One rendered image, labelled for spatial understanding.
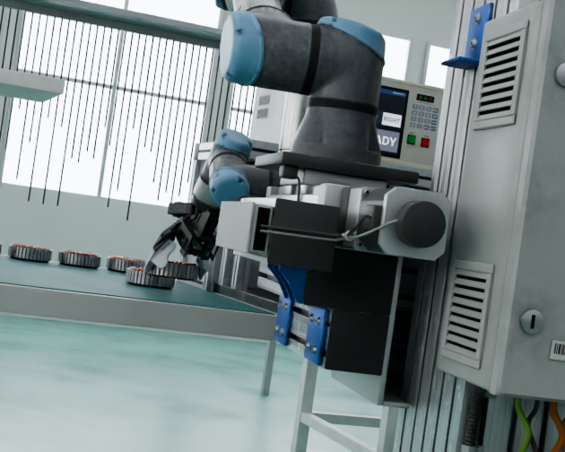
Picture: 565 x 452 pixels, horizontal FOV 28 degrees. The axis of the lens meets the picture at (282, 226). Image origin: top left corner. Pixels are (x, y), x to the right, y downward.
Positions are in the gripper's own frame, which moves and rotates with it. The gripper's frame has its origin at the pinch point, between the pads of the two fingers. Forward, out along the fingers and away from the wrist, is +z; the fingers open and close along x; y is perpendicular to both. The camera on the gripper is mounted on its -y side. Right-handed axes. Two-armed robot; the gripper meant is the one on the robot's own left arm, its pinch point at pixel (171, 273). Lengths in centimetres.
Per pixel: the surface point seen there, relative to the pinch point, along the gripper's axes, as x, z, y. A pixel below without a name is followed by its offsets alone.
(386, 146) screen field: 54, -30, -20
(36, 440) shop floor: 53, 162, -126
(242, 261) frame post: 20.3, -1.0, -6.8
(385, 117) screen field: 53, -36, -23
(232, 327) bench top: 1.4, -5.8, 26.2
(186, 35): 163, 66, -343
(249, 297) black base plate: 17.7, 0.7, 5.0
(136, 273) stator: -1.4, 8.3, -11.4
